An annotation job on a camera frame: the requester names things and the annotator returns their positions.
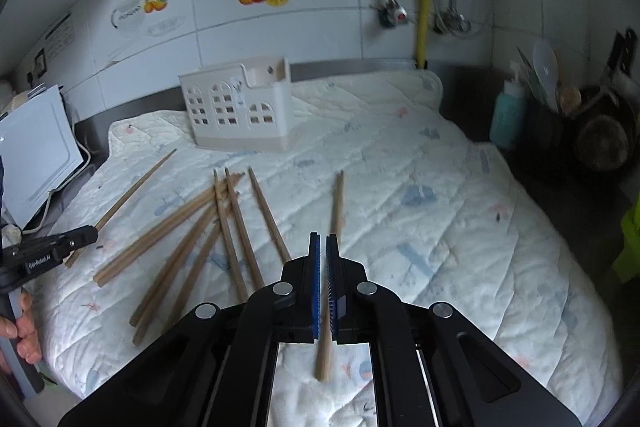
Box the white quilted mat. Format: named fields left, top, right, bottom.
left=34, top=74, right=623, bottom=426

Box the beige house-shaped utensil holder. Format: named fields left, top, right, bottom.
left=179, top=56, right=296, bottom=152

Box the black handled knife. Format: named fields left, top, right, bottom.
left=606, top=27, right=638, bottom=77

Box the white microwave oven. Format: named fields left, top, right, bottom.
left=0, top=86, right=82, bottom=229

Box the person's left hand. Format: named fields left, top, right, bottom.
left=0, top=291, right=42, bottom=365

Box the red water valve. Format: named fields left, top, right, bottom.
left=374, top=2, right=409, bottom=29

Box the wooden chopstick short centre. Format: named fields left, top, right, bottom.
left=248, top=167, right=292, bottom=263

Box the wall power socket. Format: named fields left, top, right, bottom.
left=34, top=49, right=48, bottom=78

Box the black utensil pot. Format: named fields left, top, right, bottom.
left=512, top=86, right=639, bottom=197

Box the teal soap bottle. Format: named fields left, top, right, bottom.
left=489, top=80, right=527, bottom=150

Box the white rice spoon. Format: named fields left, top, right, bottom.
left=533, top=38, right=559, bottom=113

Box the wooden chopstick long diagonal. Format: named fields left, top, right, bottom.
left=228, top=186, right=265, bottom=289
left=214, top=171, right=248, bottom=303

